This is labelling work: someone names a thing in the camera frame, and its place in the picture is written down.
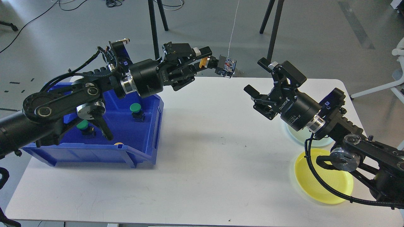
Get yellow plate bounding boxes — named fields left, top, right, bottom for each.
left=294, top=148, right=354, bottom=205

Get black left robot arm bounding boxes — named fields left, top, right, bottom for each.
left=1, top=39, right=212, bottom=159

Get blue plastic bin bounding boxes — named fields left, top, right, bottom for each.
left=22, top=90, right=163, bottom=168

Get black tripod leg left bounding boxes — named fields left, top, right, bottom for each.
left=148, top=0, right=169, bottom=60

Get pale green plate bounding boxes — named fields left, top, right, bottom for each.
left=285, top=123, right=334, bottom=148

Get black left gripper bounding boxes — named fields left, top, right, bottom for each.
left=129, top=42, right=212, bottom=98

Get black floor cables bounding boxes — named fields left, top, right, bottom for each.
left=0, top=0, right=185, bottom=54

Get green push button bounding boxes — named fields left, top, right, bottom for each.
left=76, top=120, right=96, bottom=138
left=129, top=102, right=145, bottom=122

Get black tripod leg right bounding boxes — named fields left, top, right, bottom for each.
left=259, top=0, right=284, bottom=62

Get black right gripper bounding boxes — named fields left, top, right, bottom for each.
left=244, top=58, right=321, bottom=131

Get black tripod leg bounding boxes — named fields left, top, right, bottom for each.
left=259, top=0, right=284, bottom=62
left=148, top=0, right=169, bottom=60

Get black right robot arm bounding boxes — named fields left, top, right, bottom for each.
left=244, top=58, right=404, bottom=209

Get white chair base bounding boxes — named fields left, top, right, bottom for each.
left=348, top=42, right=403, bottom=149

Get yellow push button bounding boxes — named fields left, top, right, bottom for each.
left=198, top=55, right=237, bottom=78

